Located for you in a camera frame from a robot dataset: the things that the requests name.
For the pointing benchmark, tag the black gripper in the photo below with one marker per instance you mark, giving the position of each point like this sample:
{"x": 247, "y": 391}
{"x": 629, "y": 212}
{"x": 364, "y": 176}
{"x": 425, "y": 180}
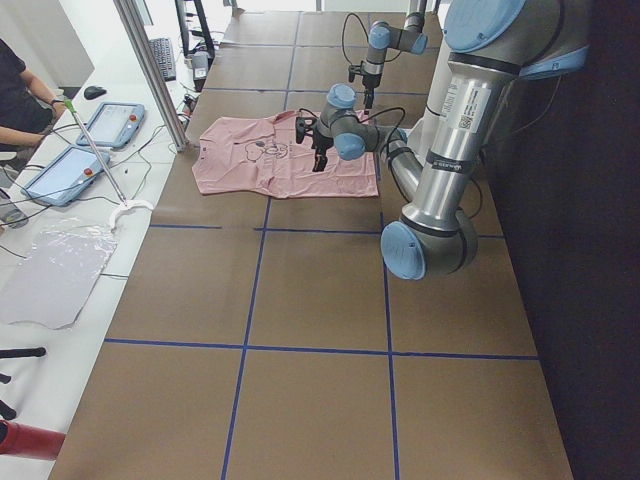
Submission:
{"x": 369, "y": 83}
{"x": 321, "y": 143}

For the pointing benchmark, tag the pink Snoopy t-shirt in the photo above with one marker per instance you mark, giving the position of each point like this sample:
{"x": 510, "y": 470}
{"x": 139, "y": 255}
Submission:
{"x": 261, "y": 155}

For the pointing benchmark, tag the silver UR robot arm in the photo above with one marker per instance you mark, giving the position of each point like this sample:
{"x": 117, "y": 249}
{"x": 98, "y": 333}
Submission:
{"x": 383, "y": 37}
{"x": 489, "y": 45}

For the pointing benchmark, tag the black keyboard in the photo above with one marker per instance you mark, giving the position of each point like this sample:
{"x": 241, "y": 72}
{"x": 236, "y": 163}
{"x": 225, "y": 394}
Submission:
{"x": 162, "y": 52}

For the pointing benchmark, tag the metal rod with white hook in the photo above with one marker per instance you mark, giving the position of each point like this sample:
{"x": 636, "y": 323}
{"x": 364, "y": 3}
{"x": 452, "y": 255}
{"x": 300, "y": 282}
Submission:
{"x": 125, "y": 205}

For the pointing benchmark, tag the upper blue teach pendant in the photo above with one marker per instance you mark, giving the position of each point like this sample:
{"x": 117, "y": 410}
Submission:
{"x": 115, "y": 124}

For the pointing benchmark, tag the blue teach pendant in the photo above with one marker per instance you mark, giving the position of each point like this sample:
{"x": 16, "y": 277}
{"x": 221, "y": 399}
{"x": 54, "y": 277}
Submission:
{"x": 115, "y": 124}
{"x": 65, "y": 178}

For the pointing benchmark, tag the black computer mouse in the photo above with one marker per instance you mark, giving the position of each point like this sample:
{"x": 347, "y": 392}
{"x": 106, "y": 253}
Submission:
{"x": 93, "y": 92}

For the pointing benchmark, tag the lower blue teach pendant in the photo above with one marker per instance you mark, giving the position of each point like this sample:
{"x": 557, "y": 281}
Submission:
{"x": 65, "y": 178}

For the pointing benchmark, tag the seated person in black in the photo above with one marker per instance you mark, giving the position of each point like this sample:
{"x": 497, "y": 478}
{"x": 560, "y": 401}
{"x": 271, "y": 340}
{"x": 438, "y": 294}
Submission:
{"x": 28, "y": 106}

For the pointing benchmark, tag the clear plastic bag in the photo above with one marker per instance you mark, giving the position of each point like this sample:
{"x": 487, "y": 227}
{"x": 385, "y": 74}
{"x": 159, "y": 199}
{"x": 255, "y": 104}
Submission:
{"x": 53, "y": 283}

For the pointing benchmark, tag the red fire extinguisher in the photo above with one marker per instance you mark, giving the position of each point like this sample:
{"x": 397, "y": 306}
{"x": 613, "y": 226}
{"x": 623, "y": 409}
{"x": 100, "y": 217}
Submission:
{"x": 30, "y": 442}

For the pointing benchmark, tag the aluminium frame post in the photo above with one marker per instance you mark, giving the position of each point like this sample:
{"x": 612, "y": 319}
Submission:
{"x": 134, "y": 28}

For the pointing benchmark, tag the black camera tripod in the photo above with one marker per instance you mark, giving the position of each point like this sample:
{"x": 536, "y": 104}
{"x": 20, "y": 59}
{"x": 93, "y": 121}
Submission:
{"x": 8, "y": 412}

